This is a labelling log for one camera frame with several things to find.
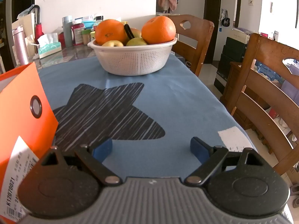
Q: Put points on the wooden dining chair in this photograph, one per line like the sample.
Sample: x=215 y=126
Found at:
x=264 y=51
x=198 y=39

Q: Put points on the green apple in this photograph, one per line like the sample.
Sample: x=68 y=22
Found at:
x=136 y=42

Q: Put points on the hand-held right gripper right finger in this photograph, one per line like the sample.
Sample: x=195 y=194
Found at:
x=198 y=148

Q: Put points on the yellow apple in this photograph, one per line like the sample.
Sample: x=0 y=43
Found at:
x=113 y=43

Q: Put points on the red snack container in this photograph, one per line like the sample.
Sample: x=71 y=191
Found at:
x=77 y=35

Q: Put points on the white perforated plastic basket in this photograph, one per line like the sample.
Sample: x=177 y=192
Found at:
x=133 y=60

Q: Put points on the blue tablecloth with black print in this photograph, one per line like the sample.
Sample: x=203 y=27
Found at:
x=175 y=98

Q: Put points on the black curved stem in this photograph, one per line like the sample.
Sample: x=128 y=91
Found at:
x=129 y=31

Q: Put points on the white paper bag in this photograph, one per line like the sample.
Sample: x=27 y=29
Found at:
x=25 y=25

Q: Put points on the black hanging bag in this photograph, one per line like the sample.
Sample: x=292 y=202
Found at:
x=226 y=21

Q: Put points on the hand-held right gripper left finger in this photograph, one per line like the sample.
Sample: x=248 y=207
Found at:
x=104 y=148

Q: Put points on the teal tissue box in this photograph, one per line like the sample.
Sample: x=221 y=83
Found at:
x=50 y=49

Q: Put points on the orange storage box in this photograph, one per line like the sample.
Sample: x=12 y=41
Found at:
x=18 y=93

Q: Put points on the pink thermos bottle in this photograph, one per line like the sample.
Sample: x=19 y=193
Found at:
x=19 y=44

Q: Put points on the yellow-red apple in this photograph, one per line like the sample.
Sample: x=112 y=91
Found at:
x=137 y=32

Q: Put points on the large orange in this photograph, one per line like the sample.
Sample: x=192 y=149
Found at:
x=158 y=30
x=109 y=31

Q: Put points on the black stacked boxes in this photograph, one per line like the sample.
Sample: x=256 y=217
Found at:
x=231 y=49

